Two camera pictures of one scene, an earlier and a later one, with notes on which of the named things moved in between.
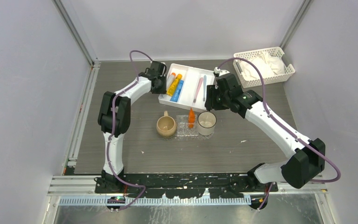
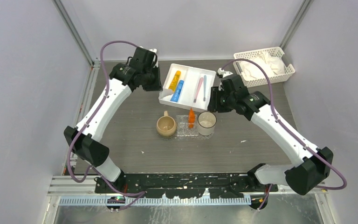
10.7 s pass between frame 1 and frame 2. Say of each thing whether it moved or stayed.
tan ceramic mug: stayed
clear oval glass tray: stayed
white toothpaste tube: moved
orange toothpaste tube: stayed
